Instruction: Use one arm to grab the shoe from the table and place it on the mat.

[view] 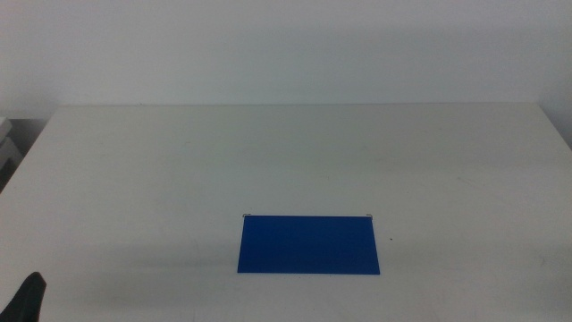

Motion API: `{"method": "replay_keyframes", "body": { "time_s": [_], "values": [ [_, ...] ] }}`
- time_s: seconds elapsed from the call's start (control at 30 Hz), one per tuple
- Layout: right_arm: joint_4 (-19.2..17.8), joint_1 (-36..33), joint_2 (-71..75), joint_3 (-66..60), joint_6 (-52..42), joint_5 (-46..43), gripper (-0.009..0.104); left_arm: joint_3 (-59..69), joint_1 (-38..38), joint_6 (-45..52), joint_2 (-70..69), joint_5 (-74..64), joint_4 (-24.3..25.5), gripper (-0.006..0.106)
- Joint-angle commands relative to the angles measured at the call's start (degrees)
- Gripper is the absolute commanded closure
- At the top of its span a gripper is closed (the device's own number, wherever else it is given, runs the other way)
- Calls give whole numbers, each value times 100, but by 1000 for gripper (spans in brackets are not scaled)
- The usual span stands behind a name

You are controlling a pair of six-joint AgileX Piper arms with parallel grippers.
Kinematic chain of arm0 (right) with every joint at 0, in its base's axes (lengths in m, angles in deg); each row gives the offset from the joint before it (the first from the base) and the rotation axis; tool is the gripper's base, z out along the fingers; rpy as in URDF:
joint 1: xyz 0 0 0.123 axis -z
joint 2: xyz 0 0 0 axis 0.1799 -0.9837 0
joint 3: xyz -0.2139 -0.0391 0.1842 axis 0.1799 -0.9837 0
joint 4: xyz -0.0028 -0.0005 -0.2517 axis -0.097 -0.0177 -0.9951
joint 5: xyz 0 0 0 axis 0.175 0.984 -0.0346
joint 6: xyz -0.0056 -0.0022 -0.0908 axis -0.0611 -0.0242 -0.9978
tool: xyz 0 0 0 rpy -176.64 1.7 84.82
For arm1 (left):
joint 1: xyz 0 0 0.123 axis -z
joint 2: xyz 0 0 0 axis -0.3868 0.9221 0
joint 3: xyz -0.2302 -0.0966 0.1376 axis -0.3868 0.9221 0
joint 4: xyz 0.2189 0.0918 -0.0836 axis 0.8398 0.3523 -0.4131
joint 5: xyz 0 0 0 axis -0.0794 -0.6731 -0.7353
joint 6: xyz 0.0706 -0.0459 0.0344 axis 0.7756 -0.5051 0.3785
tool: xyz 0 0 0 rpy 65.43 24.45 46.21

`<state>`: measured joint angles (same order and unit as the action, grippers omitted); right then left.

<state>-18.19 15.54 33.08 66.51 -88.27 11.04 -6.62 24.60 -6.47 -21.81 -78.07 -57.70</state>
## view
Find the blue rectangular mat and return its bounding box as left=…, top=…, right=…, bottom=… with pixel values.
left=236, top=214, right=382, bottom=275

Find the white side cabinet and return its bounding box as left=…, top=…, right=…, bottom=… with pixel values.
left=0, top=116, right=24, bottom=191

